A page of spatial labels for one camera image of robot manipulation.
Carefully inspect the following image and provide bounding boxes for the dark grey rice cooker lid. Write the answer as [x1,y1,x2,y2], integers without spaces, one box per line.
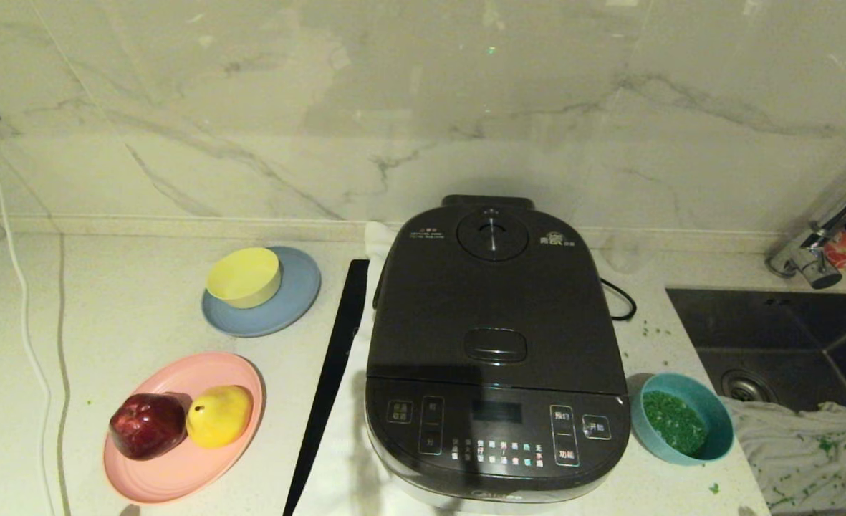
[367,195,628,396]

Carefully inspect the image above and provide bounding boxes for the teal bowl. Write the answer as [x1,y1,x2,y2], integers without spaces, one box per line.
[630,372,735,467]

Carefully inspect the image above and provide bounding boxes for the chopped green vegetables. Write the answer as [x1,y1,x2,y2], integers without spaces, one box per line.
[642,389,708,456]

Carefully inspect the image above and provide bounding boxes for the yellow bowl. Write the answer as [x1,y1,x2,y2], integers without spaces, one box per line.
[206,247,282,310]

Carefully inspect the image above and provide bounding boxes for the black flat strip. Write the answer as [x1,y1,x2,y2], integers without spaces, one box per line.
[282,259,371,516]

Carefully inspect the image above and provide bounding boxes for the blue plate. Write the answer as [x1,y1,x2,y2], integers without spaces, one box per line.
[201,246,322,338]

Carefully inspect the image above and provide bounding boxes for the yellow pear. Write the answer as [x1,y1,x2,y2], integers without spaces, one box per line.
[186,385,254,449]

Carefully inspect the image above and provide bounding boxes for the red apple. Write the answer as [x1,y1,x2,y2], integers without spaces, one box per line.
[109,392,193,461]

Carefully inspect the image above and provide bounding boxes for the pink plate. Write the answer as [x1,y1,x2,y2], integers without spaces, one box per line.
[103,351,266,504]

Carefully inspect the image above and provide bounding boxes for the stainless steel sink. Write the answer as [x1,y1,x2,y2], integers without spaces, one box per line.
[665,287,846,516]

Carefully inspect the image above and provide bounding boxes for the metal sink drain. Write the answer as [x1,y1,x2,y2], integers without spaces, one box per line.
[722,369,778,403]

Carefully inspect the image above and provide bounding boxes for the chrome faucet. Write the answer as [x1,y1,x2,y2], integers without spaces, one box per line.
[765,159,846,290]

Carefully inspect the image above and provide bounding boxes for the white cloth with green bits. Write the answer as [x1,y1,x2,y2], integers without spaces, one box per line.
[724,398,846,513]

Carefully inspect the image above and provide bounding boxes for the black power cord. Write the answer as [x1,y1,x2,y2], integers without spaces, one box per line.
[598,277,638,322]

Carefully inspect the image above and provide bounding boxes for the white cable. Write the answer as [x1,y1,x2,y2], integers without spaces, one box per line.
[0,118,62,516]

